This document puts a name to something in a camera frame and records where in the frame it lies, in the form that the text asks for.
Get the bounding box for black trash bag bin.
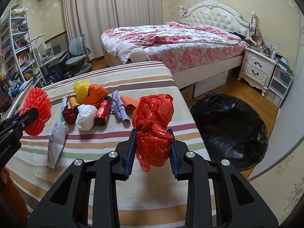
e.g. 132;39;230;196
190;92;268;171

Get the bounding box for yellow tea bottle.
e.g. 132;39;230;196
68;97;80;115

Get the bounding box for white plastic drawer unit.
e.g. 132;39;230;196
265;65;293;108

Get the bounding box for floral quilt bed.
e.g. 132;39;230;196
101;22;247;73

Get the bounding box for red plastic bag ball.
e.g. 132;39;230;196
132;94;174;172

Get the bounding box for beige curtains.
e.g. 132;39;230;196
63;0;163;59

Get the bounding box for orange foam net bundle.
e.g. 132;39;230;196
19;88;51;136

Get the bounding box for orange folded paper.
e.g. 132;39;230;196
120;96;139;113

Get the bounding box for white round ball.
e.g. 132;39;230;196
129;48;150;63

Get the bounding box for white nightstand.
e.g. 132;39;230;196
237;47;277;97

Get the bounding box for orange plastic bag wad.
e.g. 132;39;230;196
84;84;108;109

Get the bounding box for white paper ball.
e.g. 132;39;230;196
76;104;97;131

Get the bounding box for dark red satin cloth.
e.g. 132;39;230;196
62;105;77;124

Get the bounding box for grey study desk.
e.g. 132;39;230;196
33;45;69;79

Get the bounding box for lavender paper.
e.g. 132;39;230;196
111;91;130;125

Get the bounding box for red drink can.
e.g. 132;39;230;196
94;96;112;126

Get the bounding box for white milk powder pouch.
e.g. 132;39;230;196
47;122;67;169

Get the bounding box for white bookshelf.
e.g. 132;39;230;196
1;5;45;88

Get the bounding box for grey blue desk chair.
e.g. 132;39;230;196
64;34;92;78

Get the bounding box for striped bed sheet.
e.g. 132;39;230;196
7;62;209;227

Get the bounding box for yellow foam net bundle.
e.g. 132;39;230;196
73;79;91;104

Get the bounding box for white blue cream tube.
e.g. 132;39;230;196
60;97;67;122

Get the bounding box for white tufted headboard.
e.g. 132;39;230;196
179;0;250;39

